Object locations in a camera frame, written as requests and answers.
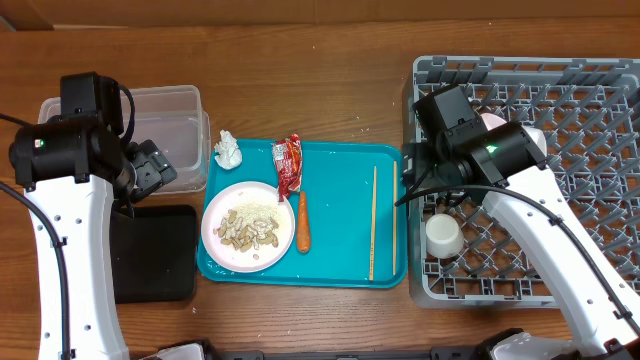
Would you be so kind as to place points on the white cup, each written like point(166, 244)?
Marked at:
point(444, 238)

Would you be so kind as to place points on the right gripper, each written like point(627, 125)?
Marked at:
point(415, 163)

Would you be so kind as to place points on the orange carrot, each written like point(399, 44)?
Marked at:
point(303, 235)

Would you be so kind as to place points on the red snack wrapper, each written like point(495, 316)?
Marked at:
point(287, 157)

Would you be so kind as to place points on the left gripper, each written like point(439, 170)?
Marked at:
point(153, 168)

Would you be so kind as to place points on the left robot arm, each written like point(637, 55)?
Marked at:
point(72, 172)

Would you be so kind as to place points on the teal plastic tray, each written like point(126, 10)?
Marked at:
point(337, 179)

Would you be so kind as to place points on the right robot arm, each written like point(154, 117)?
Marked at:
point(504, 168)

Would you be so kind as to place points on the clear plastic bin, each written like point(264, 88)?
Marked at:
point(173, 118)

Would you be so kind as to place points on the crumpled white tissue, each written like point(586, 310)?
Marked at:
point(227, 152)

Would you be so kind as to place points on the black plastic tray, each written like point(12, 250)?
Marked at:
point(153, 254)

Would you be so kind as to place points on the grey dishwasher rack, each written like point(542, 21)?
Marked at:
point(588, 110)

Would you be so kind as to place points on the wooden chopstick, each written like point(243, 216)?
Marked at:
point(394, 219)
point(373, 225)

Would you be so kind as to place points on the white plate with peanuts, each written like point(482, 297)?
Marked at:
point(246, 228)

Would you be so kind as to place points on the white bowl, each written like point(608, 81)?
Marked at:
point(538, 137)

